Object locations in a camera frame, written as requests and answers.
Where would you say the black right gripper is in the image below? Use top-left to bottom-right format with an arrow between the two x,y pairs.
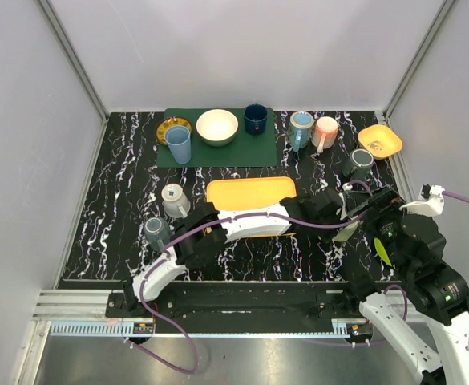
342,183 -> 410,274

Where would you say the sage green mug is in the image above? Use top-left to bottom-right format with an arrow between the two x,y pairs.
332,221 -> 360,242

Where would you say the dark grey mug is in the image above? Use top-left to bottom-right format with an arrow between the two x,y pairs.
342,148 -> 374,180

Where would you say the pink mug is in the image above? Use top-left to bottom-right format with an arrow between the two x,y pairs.
311,116 -> 339,153

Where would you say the white mug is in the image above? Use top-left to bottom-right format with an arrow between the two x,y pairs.
161,184 -> 191,218

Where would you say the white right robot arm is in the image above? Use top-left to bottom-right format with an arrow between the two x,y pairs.
341,185 -> 469,384

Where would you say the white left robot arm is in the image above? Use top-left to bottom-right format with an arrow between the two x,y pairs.
122,188 -> 352,318

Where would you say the blue and beige mug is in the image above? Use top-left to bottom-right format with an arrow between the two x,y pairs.
288,111 -> 315,152

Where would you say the navy blue mug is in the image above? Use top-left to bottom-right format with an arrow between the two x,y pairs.
244,103 -> 268,136

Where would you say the grey-blue mug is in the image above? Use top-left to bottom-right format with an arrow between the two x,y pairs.
143,217 -> 173,253

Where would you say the lime green plate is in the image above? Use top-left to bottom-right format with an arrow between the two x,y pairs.
374,237 -> 392,266

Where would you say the orange plastic tray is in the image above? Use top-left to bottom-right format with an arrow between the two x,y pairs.
206,176 -> 296,242

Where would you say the yellow square dish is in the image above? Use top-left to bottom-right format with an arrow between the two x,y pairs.
358,124 -> 403,160

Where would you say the dark green placemat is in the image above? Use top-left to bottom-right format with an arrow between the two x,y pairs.
156,108 -> 278,168

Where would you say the cream ceramic bowl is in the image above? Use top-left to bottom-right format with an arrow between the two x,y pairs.
196,109 -> 239,147

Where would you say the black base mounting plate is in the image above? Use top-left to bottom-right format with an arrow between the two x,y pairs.
105,282 -> 365,336

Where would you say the light blue plastic cup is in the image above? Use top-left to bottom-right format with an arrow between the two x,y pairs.
164,125 -> 192,164

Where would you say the yellow patterned saucer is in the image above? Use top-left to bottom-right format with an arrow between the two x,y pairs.
156,116 -> 192,146

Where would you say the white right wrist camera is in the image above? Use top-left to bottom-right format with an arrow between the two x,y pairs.
399,184 -> 445,217

